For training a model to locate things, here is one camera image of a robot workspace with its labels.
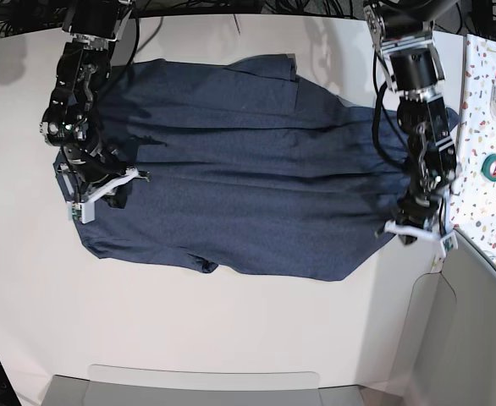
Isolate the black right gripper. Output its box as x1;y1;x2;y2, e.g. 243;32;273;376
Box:
63;147;129;209

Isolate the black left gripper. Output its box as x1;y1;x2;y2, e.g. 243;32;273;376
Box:
394;189;447;246

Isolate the navy blue t-shirt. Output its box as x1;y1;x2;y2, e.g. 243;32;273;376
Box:
75;54;410;282

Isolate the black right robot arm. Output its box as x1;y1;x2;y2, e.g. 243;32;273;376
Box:
40;1;137;217

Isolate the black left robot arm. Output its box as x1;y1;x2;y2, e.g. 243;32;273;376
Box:
363;1;460;247

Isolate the grey plastic bin right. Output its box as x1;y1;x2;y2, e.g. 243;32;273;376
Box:
389;231;496;405

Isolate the grey plastic bin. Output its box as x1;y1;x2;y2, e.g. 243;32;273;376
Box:
389;231;496;405
42;365;364;405

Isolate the green tape roll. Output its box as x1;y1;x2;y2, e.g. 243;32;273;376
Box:
481;154;496;183

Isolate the terrazzo patterned side table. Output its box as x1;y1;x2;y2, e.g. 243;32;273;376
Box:
450;35;496;264

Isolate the grey plastic bin front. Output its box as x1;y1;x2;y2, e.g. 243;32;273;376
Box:
42;365;364;405

